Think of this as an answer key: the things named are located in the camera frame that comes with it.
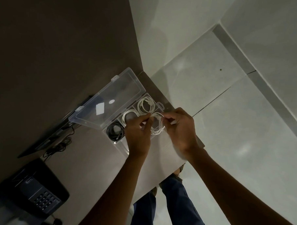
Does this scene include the person's left hand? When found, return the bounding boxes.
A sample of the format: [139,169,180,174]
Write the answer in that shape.
[122,113,156,160]

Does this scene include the person's right hand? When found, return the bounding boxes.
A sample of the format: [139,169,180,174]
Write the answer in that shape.
[161,106,199,158]

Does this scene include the white USB cable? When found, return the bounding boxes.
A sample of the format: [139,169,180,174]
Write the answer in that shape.
[136,96,156,116]
[148,111,166,136]

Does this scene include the person's right forearm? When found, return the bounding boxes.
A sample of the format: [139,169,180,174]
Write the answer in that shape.
[184,144,296,225]

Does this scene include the person's left forearm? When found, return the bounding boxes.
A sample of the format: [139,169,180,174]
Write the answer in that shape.
[68,151,151,225]

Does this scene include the person's blue jeans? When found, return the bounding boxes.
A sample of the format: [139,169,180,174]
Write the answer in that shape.
[125,173,208,225]

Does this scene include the black desk telephone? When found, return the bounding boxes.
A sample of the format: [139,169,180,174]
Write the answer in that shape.
[0,157,71,222]

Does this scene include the coiled white charger cable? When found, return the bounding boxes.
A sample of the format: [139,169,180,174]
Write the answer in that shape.
[120,109,142,128]

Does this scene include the coiled black cable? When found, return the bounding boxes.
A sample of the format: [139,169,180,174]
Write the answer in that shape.
[106,123,126,143]

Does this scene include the black wall socket panel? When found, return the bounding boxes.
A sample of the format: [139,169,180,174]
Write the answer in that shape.
[15,95,97,159]

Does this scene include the brown wooden wall panel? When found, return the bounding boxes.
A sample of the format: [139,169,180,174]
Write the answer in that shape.
[0,0,149,189]

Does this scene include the black coiled telephone cord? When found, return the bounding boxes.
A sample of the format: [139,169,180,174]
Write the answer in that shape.
[38,212,64,225]

